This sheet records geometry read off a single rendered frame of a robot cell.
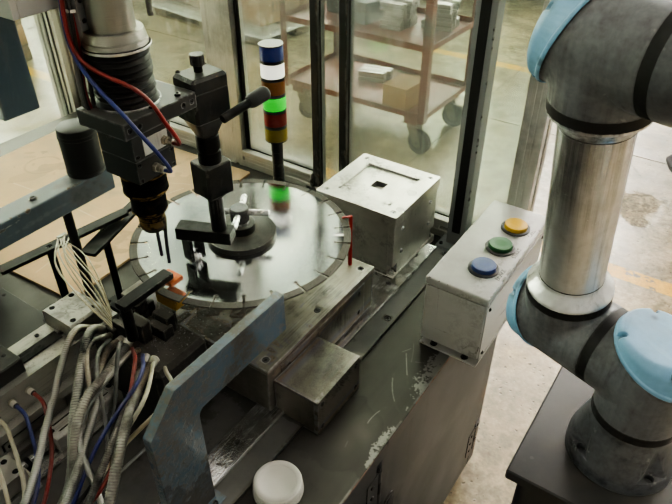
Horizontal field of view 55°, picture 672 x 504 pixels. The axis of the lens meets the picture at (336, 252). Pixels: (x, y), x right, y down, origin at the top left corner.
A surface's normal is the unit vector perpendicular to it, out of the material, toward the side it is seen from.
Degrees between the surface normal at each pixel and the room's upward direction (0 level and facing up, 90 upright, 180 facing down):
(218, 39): 90
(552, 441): 0
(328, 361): 0
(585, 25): 64
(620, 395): 90
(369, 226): 90
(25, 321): 0
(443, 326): 90
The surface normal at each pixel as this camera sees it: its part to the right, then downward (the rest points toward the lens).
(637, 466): -0.17, 0.33
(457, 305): -0.56, 0.50
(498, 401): 0.00, -0.80
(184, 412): 0.83, 0.33
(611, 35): -0.70, -0.04
